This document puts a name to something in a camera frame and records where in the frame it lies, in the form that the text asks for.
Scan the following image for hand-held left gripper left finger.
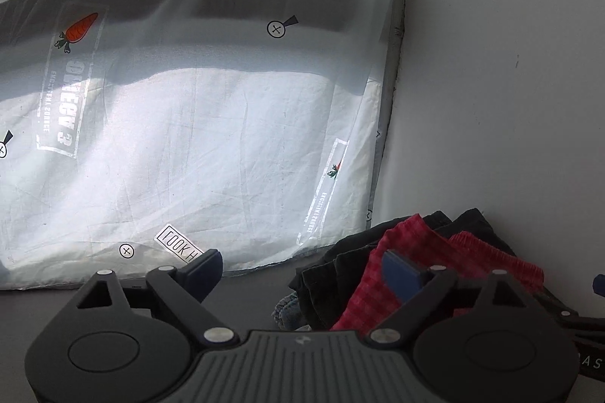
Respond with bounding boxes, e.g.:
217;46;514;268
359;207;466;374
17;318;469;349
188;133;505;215
71;248;239;347

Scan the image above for red checked shorts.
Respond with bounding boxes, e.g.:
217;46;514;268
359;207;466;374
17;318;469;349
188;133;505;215
330;214;544;333

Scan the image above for white printed curtain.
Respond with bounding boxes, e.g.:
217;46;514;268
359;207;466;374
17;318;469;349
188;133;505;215
0;0;410;293

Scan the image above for black folded garment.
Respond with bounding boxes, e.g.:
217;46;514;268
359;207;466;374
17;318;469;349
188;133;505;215
288;208;521;333

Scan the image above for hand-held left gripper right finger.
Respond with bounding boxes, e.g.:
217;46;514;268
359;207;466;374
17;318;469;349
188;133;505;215
364;250;532;344

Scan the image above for folded blue denim garment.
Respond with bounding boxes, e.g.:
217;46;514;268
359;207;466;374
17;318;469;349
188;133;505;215
271;293;313;332

